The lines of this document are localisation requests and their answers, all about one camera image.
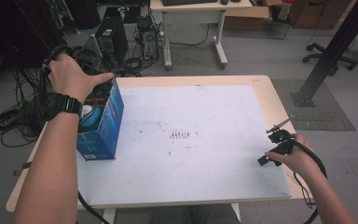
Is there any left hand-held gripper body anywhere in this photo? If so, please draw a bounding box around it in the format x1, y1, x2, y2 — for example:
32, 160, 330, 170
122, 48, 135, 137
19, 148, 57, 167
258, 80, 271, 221
72, 35, 107, 76

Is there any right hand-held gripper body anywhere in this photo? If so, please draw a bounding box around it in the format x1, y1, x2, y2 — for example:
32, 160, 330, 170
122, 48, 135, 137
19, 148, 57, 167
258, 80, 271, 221
266, 117, 294, 154

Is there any blue bottle with white cap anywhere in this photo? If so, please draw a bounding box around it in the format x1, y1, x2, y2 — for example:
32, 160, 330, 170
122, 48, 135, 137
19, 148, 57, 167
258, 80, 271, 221
79, 105, 103, 133

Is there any blue cardboard box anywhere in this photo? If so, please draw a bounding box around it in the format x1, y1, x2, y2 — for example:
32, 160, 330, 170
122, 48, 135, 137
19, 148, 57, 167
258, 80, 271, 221
76, 76, 125, 161

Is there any person's left hand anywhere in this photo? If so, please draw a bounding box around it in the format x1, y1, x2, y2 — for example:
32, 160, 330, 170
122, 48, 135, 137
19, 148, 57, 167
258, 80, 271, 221
47, 54, 115, 105

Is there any person's right hand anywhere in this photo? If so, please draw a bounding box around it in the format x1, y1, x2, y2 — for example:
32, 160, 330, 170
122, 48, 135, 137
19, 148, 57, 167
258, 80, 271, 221
265, 133, 322, 183

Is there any black computer tower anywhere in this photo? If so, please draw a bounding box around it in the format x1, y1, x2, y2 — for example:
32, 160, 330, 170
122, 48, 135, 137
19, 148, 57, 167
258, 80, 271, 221
93, 16, 130, 68

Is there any black wristwatch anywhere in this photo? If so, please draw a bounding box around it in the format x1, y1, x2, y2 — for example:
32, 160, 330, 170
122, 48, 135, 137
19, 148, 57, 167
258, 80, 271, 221
39, 91, 85, 122

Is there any light wooden table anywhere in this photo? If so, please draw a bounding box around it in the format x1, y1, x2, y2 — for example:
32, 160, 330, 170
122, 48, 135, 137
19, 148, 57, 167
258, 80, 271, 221
5, 74, 312, 224

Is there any grey floor mat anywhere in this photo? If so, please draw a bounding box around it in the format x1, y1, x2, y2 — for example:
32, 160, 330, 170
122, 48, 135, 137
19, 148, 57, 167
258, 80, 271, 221
271, 78, 356, 132

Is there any open grey computer case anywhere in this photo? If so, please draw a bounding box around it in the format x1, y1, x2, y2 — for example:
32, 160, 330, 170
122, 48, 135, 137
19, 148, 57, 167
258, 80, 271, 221
136, 15, 160, 63

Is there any white table mat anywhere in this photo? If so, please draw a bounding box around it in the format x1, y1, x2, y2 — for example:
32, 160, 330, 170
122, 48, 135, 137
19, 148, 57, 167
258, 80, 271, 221
76, 84, 293, 209

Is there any dark curtain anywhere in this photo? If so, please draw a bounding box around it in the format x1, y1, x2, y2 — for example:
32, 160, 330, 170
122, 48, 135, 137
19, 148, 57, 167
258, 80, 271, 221
0, 0, 69, 94

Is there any black office chair base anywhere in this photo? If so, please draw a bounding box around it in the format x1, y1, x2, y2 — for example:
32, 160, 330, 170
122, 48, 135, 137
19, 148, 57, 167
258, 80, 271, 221
302, 42, 358, 77

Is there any black metal stand pole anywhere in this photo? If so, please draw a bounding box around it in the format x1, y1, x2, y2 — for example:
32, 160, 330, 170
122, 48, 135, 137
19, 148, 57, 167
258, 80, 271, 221
290, 0, 358, 108

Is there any black keyboard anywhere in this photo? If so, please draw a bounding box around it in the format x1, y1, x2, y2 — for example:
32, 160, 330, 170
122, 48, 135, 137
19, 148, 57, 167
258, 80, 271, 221
161, 0, 219, 7

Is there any black tape strip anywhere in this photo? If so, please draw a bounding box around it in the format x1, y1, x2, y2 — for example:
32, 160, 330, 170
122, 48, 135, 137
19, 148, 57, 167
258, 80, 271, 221
12, 161, 33, 177

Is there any white desk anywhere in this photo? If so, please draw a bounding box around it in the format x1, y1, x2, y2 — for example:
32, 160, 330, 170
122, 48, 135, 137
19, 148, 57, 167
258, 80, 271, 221
149, 0, 254, 71

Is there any brown cardboard box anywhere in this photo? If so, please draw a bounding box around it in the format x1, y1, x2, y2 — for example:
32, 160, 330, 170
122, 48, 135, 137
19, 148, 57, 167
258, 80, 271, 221
223, 5, 270, 32

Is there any brown cabinet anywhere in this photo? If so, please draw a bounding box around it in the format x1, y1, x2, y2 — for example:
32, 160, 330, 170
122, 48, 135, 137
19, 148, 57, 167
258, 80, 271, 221
288, 0, 352, 31

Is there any thin black wire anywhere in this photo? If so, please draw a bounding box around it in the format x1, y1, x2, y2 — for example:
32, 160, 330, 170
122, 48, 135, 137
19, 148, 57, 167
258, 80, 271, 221
293, 172, 316, 209

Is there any bundle of black floor cables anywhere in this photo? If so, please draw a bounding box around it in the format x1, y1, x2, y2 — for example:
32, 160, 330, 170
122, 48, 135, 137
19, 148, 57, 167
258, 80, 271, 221
0, 67, 59, 149

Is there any black wire frame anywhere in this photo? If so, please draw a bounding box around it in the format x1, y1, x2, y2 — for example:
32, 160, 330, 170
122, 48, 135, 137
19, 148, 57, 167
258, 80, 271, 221
266, 21, 291, 41

